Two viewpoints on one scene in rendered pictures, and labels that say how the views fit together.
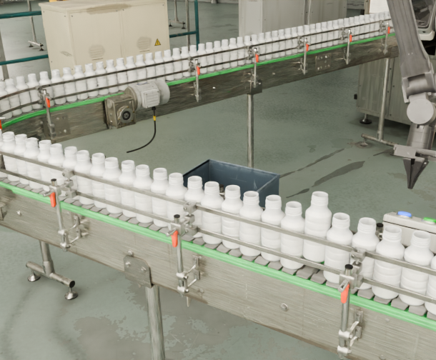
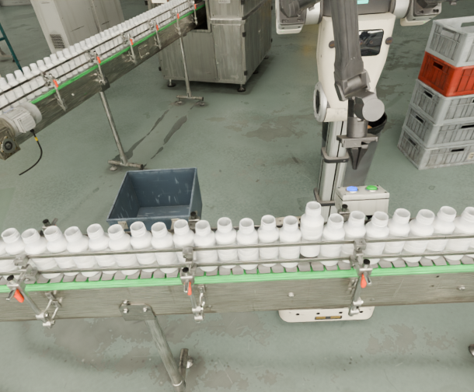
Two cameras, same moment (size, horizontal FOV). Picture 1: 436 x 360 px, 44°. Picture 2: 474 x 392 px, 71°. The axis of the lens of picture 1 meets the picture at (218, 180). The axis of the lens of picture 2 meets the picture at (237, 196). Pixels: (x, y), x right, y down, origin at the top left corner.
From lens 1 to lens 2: 0.73 m
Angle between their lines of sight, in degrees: 30
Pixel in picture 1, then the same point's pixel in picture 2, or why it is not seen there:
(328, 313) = (330, 288)
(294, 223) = (295, 236)
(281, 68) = (117, 63)
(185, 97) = (52, 110)
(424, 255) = (406, 227)
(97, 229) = (79, 295)
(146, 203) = (130, 259)
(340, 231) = (338, 230)
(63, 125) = not seen: outside the picture
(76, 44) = not seen: outside the picture
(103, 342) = (79, 334)
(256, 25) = (56, 23)
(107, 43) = not seen: outside the picture
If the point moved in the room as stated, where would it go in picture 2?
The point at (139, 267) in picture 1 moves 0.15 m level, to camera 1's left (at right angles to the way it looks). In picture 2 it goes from (140, 309) to (91, 337)
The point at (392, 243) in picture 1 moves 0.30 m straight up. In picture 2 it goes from (383, 227) to (417, 121)
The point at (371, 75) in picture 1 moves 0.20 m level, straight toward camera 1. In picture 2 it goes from (167, 50) to (169, 55)
